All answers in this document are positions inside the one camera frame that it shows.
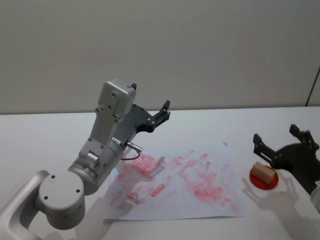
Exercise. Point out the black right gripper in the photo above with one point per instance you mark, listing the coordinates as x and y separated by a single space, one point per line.
297 160

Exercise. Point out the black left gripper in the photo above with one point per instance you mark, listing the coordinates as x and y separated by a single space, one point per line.
136 120

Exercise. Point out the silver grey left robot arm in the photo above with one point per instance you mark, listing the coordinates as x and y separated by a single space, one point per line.
60 195

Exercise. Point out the tan wooden stamp block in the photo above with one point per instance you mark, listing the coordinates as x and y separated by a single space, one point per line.
262 171

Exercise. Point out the round red ink pad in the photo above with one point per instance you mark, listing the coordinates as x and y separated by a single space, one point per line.
260 183

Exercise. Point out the white paper with red marks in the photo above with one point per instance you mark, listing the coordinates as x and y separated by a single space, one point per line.
190 190

